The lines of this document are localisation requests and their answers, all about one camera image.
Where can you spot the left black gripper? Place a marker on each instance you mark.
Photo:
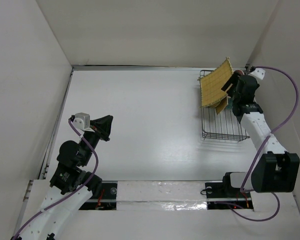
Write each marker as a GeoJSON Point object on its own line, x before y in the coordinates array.
{"type": "Point", "coordinates": [105, 123]}

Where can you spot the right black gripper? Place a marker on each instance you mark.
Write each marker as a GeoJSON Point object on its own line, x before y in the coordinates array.
{"type": "Point", "coordinates": [233, 80]}

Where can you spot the square bamboo tray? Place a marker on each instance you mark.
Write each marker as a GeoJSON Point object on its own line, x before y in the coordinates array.
{"type": "Point", "coordinates": [211, 84]}

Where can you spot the scoop-shaped bamboo tray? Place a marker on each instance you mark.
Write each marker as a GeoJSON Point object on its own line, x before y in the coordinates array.
{"type": "Point", "coordinates": [221, 106]}

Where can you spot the red teal floral plate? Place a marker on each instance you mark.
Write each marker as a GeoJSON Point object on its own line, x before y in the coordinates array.
{"type": "Point", "coordinates": [230, 100]}

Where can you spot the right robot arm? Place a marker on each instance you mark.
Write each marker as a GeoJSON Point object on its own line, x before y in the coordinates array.
{"type": "Point", "coordinates": [273, 169]}

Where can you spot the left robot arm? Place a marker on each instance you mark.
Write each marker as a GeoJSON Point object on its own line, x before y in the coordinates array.
{"type": "Point", "coordinates": [70, 186]}

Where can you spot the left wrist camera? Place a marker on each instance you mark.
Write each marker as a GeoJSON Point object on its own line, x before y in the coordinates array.
{"type": "Point", "coordinates": [81, 121]}

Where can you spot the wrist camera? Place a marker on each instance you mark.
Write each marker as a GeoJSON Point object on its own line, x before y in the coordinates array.
{"type": "Point", "coordinates": [257, 72]}
{"type": "Point", "coordinates": [81, 121]}

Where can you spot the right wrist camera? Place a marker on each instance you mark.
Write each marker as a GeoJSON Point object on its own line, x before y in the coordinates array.
{"type": "Point", "coordinates": [257, 72]}

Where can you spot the black wire dish rack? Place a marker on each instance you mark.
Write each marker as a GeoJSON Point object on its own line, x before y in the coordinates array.
{"type": "Point", "coordinates": [221, 127]}

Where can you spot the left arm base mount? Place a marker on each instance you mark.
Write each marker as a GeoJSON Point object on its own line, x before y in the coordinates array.
{"type": "Point", "coordinates": [106, 200]}

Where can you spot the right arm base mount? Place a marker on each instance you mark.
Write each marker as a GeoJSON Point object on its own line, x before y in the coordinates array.
{"type": "Point", "coordinates": [225, 194]}

